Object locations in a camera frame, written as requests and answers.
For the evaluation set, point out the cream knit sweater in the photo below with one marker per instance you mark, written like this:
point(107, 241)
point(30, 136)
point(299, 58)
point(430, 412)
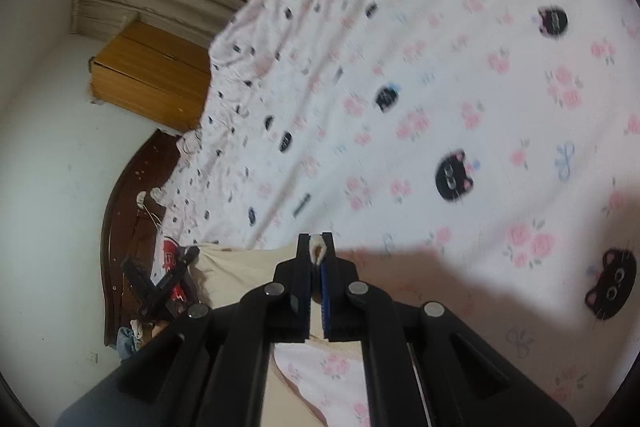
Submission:
point(235, 267)

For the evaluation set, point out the wooden nightstand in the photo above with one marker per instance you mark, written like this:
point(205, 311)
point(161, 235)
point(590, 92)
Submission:
point(150, 77)

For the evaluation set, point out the white wall socket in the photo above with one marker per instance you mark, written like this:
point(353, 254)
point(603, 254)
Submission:
point(91, 357)

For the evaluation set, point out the dark wooden headboard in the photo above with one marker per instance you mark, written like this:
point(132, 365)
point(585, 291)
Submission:
point(120, 217)

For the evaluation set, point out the cat and rose print bedsheet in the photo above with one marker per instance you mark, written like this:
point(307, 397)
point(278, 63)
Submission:
point(425, 57)

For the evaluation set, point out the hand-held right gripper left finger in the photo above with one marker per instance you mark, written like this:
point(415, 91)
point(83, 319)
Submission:
point(305, 287)

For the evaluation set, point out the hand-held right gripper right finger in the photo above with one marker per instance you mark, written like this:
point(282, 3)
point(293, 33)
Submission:
point(326, 297)

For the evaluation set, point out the red printed garment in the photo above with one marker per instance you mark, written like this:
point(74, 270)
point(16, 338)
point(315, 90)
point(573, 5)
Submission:
point(170, 254)

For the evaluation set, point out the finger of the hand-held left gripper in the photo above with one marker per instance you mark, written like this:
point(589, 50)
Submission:
point(136, 274)
point(172, 279)

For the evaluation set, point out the blue cloth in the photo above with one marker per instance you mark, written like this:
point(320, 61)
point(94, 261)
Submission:
point(127, 342)

